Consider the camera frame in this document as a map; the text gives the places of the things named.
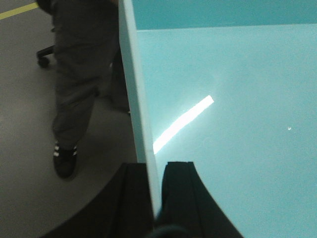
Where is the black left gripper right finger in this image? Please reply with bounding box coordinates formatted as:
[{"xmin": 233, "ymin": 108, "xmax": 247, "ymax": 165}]
[{"xmin": 155, "ymin": 162, "xmax": 242, "ymax": 238}]

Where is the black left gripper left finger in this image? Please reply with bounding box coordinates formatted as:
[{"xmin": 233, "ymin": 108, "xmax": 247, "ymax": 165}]
[{"xmin": 43, "ymin": 163, "xmax": 154, "ymax": 238}]

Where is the light blue plastic bin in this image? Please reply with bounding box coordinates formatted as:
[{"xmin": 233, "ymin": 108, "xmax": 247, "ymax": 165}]
[{"xmin": 119, "ymin": 0, "xmax": 317, "ymax": 238}]

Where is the person in grey trousers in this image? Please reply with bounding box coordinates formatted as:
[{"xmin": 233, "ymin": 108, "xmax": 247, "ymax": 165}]
[{"xmin": 38, "ymin": 0, "xmax": 129, "ymax": 179}]

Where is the black office chair base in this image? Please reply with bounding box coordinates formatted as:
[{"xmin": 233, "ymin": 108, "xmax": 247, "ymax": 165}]
[{"xmin": 36, "ymin": 45, "xmax": 54, "ymax": 68}]

